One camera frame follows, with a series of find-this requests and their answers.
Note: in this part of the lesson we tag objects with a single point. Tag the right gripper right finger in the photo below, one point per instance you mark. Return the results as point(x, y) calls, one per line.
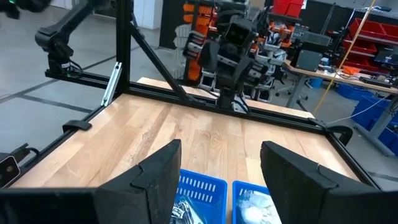
point(326, 205)

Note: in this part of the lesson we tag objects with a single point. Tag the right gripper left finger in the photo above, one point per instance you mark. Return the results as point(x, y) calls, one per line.
point(124, 205)

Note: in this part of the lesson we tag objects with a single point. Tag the silver foil packet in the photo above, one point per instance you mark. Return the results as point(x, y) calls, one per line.
point(194, 211)
point(180, 216)

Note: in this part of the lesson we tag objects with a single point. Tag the bagged white cotton balls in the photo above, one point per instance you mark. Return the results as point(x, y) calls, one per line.
point(255, 208)

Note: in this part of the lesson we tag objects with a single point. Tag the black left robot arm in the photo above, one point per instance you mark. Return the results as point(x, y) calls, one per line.
point(228, 96)

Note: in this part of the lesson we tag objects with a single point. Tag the black table clamp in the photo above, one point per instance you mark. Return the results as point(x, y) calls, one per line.
point(76, 126)
point(342, 132)

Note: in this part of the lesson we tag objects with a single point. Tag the black partition panel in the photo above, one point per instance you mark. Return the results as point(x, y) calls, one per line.
point(171, 21)

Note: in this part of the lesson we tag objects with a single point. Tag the grey equipment box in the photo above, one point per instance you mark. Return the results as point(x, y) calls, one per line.
point(308, 59)

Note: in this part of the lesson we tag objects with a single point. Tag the blue bucket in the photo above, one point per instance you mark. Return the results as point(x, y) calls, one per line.
point(316, 83)

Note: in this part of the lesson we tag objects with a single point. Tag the wooden workbench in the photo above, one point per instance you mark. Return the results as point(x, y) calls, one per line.
point(335, 77)

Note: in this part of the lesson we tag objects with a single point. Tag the blue storage bins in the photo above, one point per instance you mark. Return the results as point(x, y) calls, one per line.
point(367, 105)

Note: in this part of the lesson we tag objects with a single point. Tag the red bin shelf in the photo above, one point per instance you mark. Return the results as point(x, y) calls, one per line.
point(367, 34)

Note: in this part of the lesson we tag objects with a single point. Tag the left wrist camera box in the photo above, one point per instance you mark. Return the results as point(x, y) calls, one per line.
point(237, 31)

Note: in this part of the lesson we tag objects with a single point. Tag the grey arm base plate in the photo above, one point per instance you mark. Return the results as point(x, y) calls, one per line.
point(240, 107)

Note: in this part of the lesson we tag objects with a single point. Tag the black aluminium table frame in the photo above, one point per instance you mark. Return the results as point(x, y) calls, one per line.
point(122, 46)

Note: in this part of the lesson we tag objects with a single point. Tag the silver angled frame bracket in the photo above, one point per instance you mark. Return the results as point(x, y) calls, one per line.
point(111, 84)

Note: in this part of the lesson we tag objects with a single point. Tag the black table-level camera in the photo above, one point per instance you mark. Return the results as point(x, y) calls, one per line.
point(9, 171)

